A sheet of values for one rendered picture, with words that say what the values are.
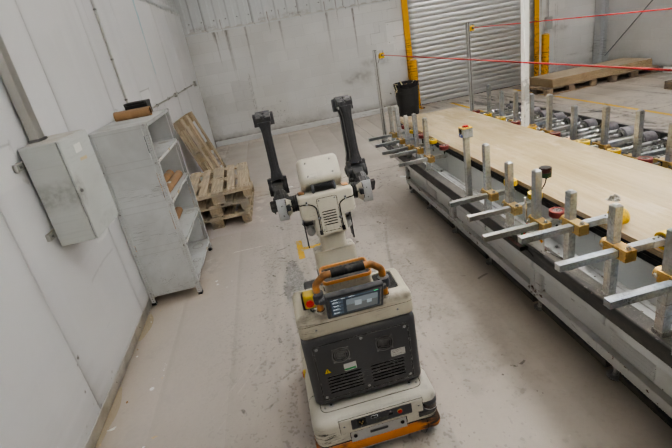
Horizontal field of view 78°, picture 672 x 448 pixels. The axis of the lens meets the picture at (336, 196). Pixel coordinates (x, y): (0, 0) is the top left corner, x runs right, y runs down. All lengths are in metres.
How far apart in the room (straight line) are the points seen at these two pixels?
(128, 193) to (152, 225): 0.32
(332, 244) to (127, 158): 2.00
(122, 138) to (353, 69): 7.14
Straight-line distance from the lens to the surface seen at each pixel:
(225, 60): 9.76
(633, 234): 2.26
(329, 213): 2.05
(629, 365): 2.68
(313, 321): 1.91
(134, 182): 3.66
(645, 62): 11.48
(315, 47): 9.82
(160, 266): 3.91
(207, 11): 9.81
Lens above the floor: 1.94
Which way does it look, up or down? 21 degrees down
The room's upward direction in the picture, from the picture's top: 10 degrees counter-clockwise
